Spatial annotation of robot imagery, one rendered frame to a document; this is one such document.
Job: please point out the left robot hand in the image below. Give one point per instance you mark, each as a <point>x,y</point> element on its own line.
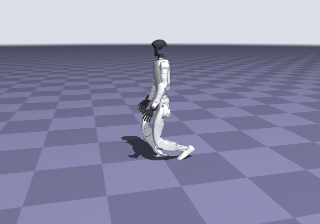
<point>149,113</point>

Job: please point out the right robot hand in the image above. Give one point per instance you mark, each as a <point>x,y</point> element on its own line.
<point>144,104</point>

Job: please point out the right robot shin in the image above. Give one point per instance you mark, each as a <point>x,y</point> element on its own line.
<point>150,141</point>

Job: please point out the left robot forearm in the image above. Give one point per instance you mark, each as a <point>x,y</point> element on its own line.
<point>160,94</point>

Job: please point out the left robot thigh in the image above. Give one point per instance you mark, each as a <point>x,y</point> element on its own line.
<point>158,123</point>

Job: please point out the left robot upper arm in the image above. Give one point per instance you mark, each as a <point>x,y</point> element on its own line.
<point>164,67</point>

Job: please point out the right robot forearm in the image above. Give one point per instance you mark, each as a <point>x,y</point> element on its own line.
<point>152,92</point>

